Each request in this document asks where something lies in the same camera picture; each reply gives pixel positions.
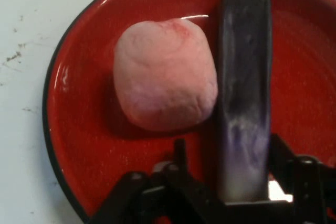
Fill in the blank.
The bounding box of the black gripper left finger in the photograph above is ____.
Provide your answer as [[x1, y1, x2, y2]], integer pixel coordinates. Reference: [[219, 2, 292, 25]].
[[88, 138, 224, 224]]

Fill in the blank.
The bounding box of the pink toy peach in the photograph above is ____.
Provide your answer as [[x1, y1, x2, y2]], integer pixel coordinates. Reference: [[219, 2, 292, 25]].
[[112, 18, 219, 133]]

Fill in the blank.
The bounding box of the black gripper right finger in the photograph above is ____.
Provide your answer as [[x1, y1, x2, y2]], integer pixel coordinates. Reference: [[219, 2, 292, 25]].
[[267, 133, 336, 224]]

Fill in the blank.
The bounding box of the purple toy eggplant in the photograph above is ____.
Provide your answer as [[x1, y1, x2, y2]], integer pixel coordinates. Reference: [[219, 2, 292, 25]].
[[216, 0, 273, 206]]

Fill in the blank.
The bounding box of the red enamel plate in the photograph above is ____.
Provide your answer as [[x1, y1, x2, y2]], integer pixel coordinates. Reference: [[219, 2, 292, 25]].
[[41, 0, 336, 224]]

